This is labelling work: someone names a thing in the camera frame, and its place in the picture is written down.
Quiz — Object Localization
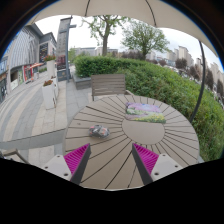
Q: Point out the round-crowned tree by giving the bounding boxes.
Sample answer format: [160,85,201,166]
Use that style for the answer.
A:
[120,19,171,60]

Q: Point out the flower landscape print mouse pad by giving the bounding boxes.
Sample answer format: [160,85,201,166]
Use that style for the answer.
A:
[124,101,167,124]

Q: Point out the low white flower planter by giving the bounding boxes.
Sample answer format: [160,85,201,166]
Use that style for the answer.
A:
[41,79,58,110]

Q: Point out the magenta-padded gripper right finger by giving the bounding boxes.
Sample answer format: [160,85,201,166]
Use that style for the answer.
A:
[131,143,183,186]

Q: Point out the grey storefront building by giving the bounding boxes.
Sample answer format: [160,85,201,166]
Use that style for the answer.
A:
[0,23,58,101]

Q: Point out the tall white flower planter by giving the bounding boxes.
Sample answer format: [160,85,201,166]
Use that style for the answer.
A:
[43,54,58,81]

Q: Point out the transparent computer mouse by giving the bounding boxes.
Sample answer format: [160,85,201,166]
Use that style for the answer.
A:
[88,124,111,139]

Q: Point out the slender-trunk tree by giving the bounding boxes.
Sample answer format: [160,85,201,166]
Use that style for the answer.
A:
[81,14,129,57]

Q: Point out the brown slatted outdoor chair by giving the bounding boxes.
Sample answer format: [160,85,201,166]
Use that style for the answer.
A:
[90,73,133,101]

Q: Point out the black curved parasol pole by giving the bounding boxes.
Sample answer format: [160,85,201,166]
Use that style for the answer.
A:
[189,40,206,124]

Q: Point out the beige parasol canopy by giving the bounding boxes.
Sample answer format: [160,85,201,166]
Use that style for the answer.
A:
[28,0,219,58]

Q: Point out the grey sign pillar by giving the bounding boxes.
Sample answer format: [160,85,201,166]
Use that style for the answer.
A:
[55,16,77,82]

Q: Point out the distant apartment buildings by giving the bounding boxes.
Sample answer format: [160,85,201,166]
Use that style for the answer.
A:
[166,45,224,98]

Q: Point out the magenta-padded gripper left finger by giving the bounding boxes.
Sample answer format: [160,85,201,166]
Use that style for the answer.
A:
[41,143,92,186]

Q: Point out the grey stone ledge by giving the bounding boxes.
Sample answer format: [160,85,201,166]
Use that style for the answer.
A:
[72,73,92,90]

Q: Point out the green trimmed hedge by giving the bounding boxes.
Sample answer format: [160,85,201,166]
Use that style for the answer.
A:
[73,55,224,163]

